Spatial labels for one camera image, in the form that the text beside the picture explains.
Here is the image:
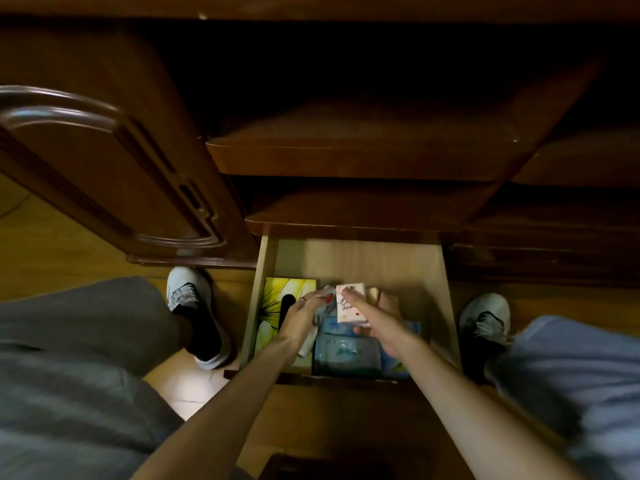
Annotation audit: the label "person's right hand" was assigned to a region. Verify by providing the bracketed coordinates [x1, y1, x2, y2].
[335, 286, 416, 361]

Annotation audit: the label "yellow tissue box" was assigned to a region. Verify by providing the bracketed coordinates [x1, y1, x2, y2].
[255, 277, 318, 368]

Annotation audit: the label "person's left hand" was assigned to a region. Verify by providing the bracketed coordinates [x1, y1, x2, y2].
[277, 289, 333, 351]

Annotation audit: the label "light wooden drawer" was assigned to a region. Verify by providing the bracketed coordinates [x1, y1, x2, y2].
[239, 236, 462, 383]

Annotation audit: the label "large light blue wet wipes pack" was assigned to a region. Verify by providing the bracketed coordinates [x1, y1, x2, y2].
[312, 317, 423, 379]

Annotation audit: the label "gray trousers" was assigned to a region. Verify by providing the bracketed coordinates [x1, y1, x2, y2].
[0, 277, 640, 480]

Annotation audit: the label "person's left forearm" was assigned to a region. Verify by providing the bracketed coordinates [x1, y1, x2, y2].
[132, 339, 311, 480]

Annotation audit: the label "white black shoe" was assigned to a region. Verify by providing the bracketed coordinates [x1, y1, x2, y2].
[459, 293, 513, 383]
[165, 267, 232, 371]

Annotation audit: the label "dark wooden stool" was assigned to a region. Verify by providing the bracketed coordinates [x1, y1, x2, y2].
[259, 452, 401, 480]

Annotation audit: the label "white black right shoe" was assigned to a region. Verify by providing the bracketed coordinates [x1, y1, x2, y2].
[459, 293, 513, 383]

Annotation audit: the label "dark wooden cabinet door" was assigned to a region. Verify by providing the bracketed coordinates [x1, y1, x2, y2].
[0, 24, 259, 269]

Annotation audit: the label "white black left shoe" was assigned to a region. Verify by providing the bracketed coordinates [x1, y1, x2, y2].
[165, 267, 232, 371]

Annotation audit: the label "printed white pocket tissue pack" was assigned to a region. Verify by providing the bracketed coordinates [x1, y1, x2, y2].
[335, 283, 371, 327]

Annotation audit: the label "person's right forearm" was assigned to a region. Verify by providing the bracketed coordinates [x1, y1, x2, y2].
[395, 339, 586, 480]

